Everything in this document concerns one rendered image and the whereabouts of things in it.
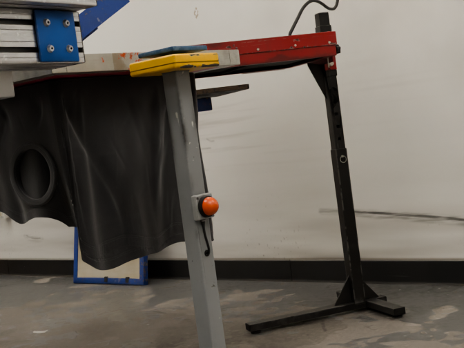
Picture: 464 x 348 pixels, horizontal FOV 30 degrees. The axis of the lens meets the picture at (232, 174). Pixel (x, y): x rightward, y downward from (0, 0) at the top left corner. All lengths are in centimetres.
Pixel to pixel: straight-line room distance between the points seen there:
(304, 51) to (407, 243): 116
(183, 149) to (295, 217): 259
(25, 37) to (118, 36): 360
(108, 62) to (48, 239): 394
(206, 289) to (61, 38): 59
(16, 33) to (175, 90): 41
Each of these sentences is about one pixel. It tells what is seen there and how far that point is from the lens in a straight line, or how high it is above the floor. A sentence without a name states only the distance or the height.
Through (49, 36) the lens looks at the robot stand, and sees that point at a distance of 148.
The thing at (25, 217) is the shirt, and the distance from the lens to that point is 204.
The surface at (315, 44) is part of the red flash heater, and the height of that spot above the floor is 106.
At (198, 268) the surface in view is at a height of 53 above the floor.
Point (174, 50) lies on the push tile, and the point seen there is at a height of 96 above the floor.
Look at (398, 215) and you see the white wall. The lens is 396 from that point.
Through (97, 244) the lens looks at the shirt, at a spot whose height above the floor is 58.
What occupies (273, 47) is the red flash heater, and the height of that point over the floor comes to 107.
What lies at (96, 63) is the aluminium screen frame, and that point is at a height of 97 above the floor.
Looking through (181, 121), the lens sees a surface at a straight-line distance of 172.
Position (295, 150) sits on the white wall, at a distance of 423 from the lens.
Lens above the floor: 80
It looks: 3 degrees down
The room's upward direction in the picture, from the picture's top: 8 degrees counter-clockwise
